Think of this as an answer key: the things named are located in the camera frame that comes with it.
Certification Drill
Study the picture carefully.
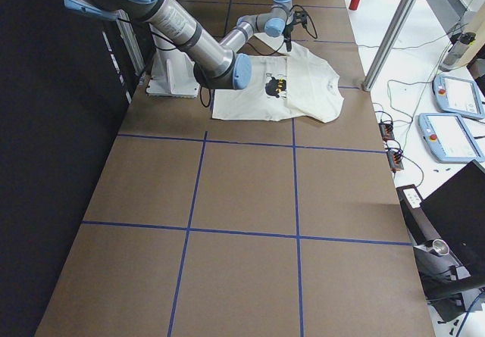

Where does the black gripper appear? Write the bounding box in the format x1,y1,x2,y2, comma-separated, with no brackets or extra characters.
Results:
283,25,293,52

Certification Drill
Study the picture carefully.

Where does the cream long sleeve cat shirt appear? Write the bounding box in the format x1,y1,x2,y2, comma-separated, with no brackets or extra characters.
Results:
212,42,343,123

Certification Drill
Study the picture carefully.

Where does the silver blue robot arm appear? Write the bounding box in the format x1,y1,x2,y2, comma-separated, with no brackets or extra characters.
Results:
64,0,293,90

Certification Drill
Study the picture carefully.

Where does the upper black orange hub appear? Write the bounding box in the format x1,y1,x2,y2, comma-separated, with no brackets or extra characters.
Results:
378,120,396,142

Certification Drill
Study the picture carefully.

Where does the black orange hub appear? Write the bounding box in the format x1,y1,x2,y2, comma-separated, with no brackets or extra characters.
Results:
386,148,404,173
378,120,396,142

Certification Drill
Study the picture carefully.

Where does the lower black orange hub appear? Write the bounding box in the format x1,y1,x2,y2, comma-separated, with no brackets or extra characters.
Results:
386,148,404,173

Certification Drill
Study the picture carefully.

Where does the clear bottle black cap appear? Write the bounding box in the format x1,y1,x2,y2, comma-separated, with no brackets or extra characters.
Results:
440,32,476,71

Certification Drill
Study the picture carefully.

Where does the upper teach pendant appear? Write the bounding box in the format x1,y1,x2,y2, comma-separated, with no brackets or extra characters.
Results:
433,73,484,120

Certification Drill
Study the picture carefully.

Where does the teach pendant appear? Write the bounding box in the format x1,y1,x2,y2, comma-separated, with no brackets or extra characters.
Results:
433,73,484,120
418,113,484,164

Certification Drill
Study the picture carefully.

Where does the lower teach pendant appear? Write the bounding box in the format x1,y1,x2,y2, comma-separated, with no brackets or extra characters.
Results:
418,113,484,164

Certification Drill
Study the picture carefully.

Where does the black box with white label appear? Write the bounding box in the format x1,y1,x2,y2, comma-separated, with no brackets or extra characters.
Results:
396,185,448,249

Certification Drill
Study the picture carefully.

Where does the black monitor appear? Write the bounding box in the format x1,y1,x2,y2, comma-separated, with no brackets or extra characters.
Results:
421,161,485,274

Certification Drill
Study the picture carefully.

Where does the silver metal cup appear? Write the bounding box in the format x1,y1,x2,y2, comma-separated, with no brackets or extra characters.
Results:
424,239,450,257

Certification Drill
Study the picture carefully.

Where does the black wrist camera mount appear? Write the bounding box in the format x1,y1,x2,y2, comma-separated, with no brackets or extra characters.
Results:
292,9,308,28

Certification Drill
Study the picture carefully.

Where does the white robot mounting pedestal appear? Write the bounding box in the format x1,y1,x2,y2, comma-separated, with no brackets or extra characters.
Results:
146,25,200,98

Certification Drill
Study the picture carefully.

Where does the aluminium frame post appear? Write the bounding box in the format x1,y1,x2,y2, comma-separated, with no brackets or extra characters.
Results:
362,0,416,92

